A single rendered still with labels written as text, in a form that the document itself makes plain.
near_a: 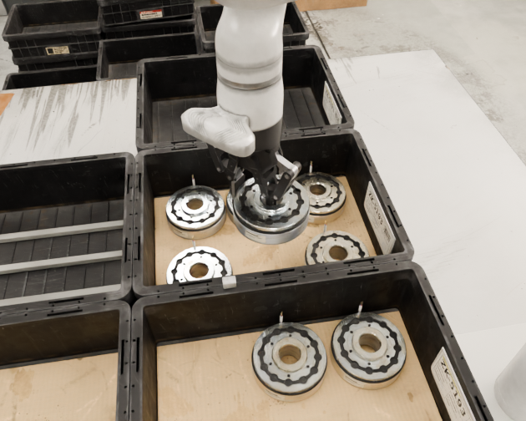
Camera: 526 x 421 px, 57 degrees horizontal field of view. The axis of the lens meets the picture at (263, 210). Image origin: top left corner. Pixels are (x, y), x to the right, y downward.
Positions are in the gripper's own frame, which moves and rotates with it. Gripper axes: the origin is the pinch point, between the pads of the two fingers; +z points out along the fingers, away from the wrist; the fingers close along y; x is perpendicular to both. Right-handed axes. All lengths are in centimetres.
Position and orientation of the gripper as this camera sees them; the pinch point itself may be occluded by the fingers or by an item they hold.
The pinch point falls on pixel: (252, 195)
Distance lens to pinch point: 66.8
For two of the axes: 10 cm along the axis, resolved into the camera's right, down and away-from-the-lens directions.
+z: 0.0, 6.7, 7.4
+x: -5.7, 6.1, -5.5
